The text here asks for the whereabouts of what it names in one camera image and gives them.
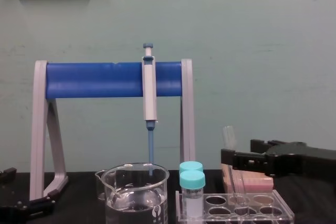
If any small glass beaker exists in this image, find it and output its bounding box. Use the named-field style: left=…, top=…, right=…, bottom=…
left=94, top=169, right=107, bottom=201

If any pink box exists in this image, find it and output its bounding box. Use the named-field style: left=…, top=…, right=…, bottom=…
left=221, top=163, right=274, bottom=194

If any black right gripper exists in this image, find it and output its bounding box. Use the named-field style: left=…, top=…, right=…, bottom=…
left=221, top=139, right=336, bottom=182

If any clear glass test tube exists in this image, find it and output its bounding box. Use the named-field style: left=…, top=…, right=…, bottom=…
left=222, top=125, right=249, bottom=208

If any clear acrylic test tube rack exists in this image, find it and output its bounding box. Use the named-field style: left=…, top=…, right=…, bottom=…
left=175, top=188, right=295, bottom=224

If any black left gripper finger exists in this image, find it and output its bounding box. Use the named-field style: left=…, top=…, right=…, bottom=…
left=0, top=167, right=17, bottom=183
left=0, top=196, right=56, bottom=224

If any teal capped plastic vial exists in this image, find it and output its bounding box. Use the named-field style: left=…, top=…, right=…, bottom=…
left=180, top=170, right=206, bottom=219
left=179, top=161, right=204, bottom=174

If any black table cloth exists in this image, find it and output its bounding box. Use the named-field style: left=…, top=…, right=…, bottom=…
left=0, top=169, right=336, bottom=224

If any grey and blue pipette stand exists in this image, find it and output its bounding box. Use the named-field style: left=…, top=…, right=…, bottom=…
left=29, top=58, right=196, bottom=202

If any large glass beaker with water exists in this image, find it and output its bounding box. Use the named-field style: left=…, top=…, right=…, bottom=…
left=101, top=163, right=170, bottom=224

